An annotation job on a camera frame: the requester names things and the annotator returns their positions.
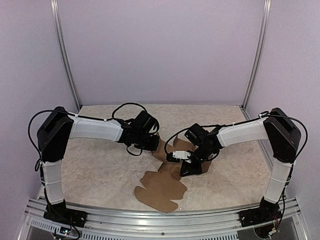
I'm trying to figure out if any brown cardboard box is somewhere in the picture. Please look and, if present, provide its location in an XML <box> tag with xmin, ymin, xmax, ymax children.
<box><xmin>134</xmin><ymin>136</ymin><xmax>213</xmax><ymax>214</ymax></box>

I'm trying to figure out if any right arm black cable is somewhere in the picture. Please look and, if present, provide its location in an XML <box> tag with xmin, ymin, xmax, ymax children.
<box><xmin>163</xmin><ymin>111</ymin><xmax>309</xmax><ymax>223</ymax></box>

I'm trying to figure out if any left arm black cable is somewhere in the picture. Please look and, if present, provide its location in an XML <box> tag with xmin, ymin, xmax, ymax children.
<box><xmin>27</xmin><ymin>102</ymin><xmax>161</xmax><ymax>157</ymax></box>

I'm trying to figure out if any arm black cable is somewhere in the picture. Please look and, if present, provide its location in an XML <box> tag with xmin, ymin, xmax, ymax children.
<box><xmin>27</xmin><ymin>102</ymin><xmax>161</xmax><ymax>157</ymax></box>
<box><xmin>163</xmin><ymin>111</ymin><xmax>309</xmax><ymax>223</ymax></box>

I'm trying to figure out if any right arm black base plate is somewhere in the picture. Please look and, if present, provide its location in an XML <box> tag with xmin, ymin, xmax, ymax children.
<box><xmin>238</xmin><ymin>207</ymin><xmax>282</xmax><ymax>227</ymax></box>

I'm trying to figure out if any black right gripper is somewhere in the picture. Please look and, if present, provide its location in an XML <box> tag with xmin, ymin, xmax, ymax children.
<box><xmin>180</xmin><ymin>145</ymin><xmax>215</xmax><ymax>177</ymax></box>

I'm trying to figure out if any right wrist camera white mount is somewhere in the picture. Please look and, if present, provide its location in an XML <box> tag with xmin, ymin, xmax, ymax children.
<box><xmin>166</xmin><ymin>150</ymin><xmax>191</xmax><ymax>163</ymax></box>

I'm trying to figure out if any front aluminium frame rail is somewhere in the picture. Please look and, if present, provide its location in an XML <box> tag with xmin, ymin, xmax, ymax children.
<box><xmin>17</xmin><ymin>197</ymin><xmax>311</xmax><ymax>240</ymax></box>

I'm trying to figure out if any right aluminium frame post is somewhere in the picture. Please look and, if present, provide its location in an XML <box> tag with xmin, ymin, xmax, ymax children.
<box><xmin>241</xmin><ymin>0</ymin><xmax>272</xmax><ymax>111</ymax></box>

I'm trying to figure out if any left aluminium frame post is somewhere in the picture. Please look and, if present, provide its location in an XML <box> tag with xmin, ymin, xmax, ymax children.
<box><xmin>50</xmin><ymin>0</ymin><xmax>82</xmax><ymax>111</ymax></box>

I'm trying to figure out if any aluminium frame post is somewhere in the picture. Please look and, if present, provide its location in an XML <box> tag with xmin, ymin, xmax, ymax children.
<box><xmin>50</xmin><ymin>0</ymin><xmax>82</xmax><ymax>111</ymax></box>
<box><xmin>241</xmin><ymin>0</ymin><xmax>272</xmax><ymax>111</ymax></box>

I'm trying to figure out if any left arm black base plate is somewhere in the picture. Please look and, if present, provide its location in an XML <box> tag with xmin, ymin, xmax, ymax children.
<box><xmin>43</xmin><ymin>206</ymin><xmax>88</xmax><ymax>228</ymax></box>

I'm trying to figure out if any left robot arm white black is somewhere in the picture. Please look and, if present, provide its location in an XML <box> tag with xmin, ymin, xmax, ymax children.
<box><xmin>36</xmin><ymin>106</ymin><xmax>160</xmax><ymax>223</ymax></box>

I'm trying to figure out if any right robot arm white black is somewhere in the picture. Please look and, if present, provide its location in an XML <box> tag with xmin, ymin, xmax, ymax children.
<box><xmin>180</xmin><ymin>107</ymin><xmax>302</xmax><ymax>222</ymax></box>

